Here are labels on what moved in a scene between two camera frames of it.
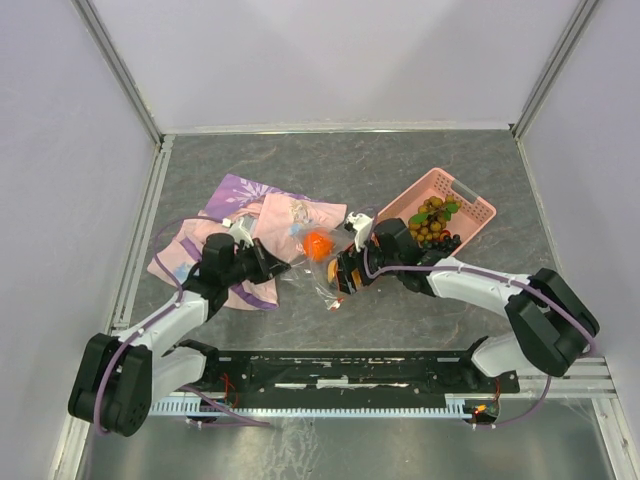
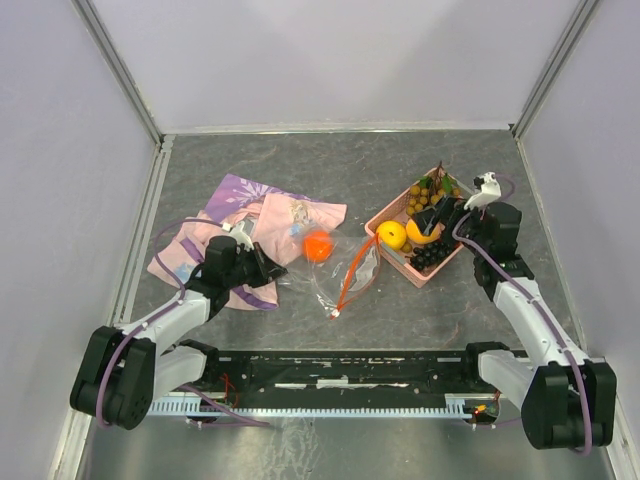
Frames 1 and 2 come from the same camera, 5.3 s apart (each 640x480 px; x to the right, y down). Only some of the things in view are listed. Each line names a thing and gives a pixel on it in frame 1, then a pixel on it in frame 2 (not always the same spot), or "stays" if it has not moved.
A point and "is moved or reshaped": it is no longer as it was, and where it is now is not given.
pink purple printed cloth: (277, 217) stays
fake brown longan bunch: (432, 217) is moved or reshaped
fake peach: (332, 269) → (414, 233)
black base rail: (344, 372) stays
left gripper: (267, 265) stays
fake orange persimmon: (318, 245) stays
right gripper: (348, 261) → (447, 213)
